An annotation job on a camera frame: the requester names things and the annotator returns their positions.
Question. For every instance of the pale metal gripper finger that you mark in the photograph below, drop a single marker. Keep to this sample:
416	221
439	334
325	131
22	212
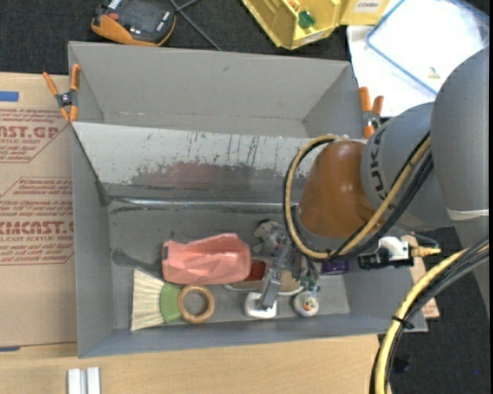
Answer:
266	296
275	287

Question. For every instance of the tan flat tray white rim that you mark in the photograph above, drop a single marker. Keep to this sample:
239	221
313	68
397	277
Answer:
289	283

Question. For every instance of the white and grey plug block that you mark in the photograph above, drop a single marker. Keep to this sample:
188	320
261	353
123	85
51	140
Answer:
252	307

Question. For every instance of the grey toy animal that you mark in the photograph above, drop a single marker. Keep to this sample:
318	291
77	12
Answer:
267	236

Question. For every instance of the white toy figure orange nose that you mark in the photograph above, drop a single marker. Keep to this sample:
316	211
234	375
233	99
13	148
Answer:
306	305

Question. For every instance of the purple small object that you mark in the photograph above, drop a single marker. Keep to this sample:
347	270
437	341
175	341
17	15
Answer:
334	267

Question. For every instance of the pink plastic pouch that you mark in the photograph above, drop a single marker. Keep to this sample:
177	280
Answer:
205	259

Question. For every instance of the white bristle brush green collar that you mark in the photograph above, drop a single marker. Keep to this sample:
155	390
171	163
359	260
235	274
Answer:
148	302

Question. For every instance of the grey metal bin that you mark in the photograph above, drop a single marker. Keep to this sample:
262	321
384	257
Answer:
197	84

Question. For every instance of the brown cardboard board red print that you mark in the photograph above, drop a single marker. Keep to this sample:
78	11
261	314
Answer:
33	269

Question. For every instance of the black cylinder on white bracket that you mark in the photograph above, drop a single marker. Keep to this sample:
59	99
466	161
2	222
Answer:
380	257

